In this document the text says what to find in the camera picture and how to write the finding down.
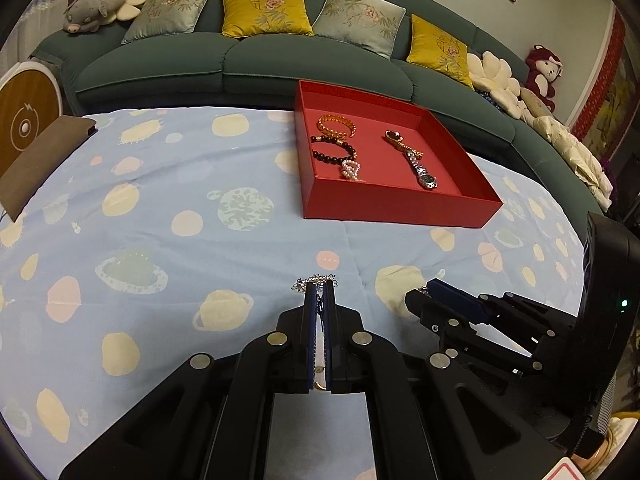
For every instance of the grey-green floral cushion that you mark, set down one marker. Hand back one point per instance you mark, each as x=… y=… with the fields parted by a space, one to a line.
x=360 y=25
x=170 y=10

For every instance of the gold wristwatch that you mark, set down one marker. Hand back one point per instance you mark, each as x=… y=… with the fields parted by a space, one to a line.
x=395 y=136

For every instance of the dark green sofa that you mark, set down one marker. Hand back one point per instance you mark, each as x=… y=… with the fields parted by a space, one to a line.
x=200 y=55

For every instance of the brown pouch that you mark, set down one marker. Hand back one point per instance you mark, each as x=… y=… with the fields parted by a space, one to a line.
x=45 y=155

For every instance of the white curtain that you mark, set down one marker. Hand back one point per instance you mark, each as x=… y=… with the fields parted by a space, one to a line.
x=30 y=30

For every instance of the red cardboard box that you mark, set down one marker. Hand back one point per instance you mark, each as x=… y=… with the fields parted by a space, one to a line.
x=400 y=210

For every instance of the light blue planet-print tablecloth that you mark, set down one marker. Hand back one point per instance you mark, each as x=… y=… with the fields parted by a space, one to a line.
x=165 y=260

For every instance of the small brown pillow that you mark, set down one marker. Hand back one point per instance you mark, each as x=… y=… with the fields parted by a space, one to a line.
x=534 y=105

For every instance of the silver wristwatch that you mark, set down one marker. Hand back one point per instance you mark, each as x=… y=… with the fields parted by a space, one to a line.
x=427 y=178

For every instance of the yellow floral cushion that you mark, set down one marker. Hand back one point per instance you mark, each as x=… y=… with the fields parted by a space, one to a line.
x=440 y=50
x=265 y=10

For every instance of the white flower cushion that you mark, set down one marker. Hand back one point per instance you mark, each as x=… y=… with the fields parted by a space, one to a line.
x=495 y=80

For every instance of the white device with wooden disc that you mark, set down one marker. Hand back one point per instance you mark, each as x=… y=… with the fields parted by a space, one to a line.
x=25 y=110

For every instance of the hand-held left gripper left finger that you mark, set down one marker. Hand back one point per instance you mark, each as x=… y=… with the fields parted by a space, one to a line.
x=311 y=305

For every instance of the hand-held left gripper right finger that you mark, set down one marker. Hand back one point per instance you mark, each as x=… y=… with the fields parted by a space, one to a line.
x=328 y=305

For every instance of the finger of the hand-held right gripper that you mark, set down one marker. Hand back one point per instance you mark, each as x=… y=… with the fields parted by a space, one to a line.
x=452 y=296
x=425 y=310

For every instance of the cream puffy quilt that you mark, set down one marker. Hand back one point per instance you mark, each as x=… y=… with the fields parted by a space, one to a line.
x=570 y=150

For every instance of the red wall hanging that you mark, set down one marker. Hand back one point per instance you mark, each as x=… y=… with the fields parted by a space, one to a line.
x=605 y=90

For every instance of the red-brown monkey plush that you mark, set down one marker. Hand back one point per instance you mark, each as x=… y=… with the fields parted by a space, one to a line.
x=542 y=75

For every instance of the grey pig plush toy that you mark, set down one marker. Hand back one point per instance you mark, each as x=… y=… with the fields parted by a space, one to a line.
x=95 y=5

